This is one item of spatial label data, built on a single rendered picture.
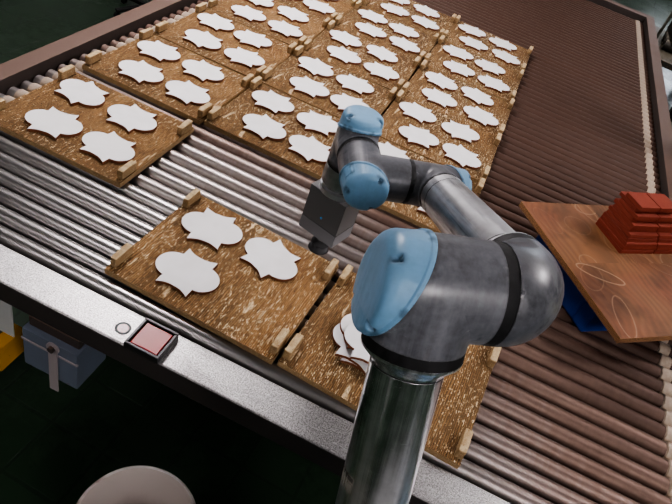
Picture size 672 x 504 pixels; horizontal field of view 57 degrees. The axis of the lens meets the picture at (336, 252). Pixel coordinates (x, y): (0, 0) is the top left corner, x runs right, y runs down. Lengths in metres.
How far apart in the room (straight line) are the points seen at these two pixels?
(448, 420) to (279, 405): 0.35
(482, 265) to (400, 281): 0.09
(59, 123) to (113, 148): 0.16
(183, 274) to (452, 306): 0.86
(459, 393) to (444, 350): 0.74
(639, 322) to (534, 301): 1.03
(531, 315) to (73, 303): 0.95
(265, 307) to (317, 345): 0.14
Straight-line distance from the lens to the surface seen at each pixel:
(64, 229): 1.51
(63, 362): 1.42
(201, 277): 1.38
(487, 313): 0.64
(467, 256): 0.64
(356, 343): 1.31
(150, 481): 1.81
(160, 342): 1.27
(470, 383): 1.41
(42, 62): 2.05
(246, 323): 1.32
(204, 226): 1.50
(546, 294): 0.67
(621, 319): 1.65
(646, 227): 1.89
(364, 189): 0.97
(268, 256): 1.46
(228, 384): 1.25
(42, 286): 1.39
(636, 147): 2.93
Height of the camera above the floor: 1.93
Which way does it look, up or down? 40 degrees down
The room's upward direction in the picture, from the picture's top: 21 degrees clockwise
